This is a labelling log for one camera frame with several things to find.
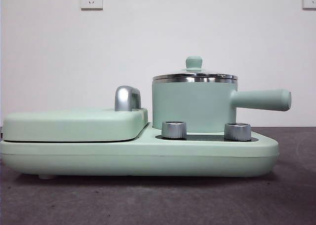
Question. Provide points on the mint green breakfast machine base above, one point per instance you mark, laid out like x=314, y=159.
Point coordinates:
x=61, y=158

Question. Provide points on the glass lid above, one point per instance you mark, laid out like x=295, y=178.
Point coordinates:
x=193, y=62

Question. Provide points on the silver control knob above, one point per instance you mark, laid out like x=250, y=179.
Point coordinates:
x=174, y=130
x=237, y=131

